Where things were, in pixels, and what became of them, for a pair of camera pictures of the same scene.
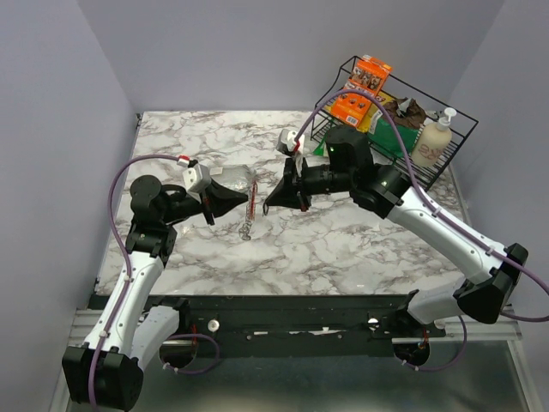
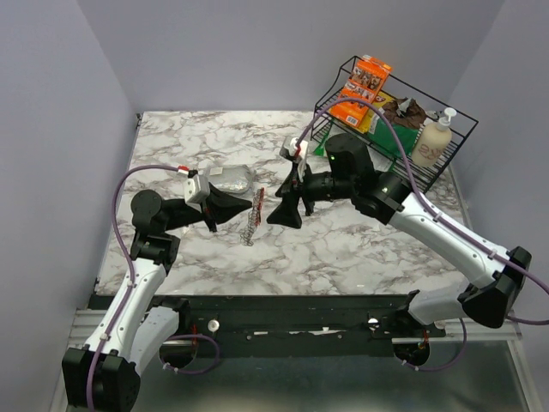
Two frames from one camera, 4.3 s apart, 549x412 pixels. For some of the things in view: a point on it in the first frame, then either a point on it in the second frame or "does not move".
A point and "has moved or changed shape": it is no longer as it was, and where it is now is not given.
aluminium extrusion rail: [84, 321] does not move
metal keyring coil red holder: [245, 229] has moved or changed shape
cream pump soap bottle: [433, 142] does not move
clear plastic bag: [238, 177] does not move
